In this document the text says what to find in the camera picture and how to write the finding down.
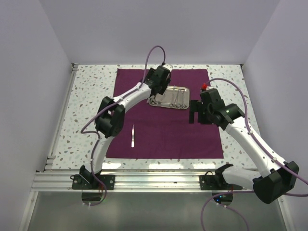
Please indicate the steel instrument tray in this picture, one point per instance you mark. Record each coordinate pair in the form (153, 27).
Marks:
(169, 90)

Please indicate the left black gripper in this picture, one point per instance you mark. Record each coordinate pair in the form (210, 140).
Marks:
(164, 85)

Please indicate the wide steel tweezers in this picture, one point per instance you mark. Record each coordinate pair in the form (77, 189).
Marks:
(132, 137)

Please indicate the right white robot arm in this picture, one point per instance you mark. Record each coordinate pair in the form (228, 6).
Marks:
(274, 176)

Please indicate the aluminium mounting rail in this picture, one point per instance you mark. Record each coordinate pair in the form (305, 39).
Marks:
(117, 180)

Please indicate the steel scissors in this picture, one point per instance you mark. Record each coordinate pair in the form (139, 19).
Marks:
(181, 99)

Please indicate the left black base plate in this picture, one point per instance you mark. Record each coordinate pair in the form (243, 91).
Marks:
(81, 184)

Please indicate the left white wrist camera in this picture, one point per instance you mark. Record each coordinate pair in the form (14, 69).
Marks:
(168, 67)

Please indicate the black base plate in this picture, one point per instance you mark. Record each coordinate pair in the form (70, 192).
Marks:
(81, 184)
(215, 182)

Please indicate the purple surgical cloth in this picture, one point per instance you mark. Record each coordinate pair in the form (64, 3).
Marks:
(164, 133)

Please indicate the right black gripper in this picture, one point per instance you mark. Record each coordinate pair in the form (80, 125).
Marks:
(197, 106)

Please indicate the steel forceps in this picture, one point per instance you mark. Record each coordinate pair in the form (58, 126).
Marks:
(174, 97)

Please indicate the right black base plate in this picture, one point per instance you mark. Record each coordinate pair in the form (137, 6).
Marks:
(215, 182)

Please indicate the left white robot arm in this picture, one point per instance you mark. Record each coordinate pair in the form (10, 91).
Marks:
(109, 120)

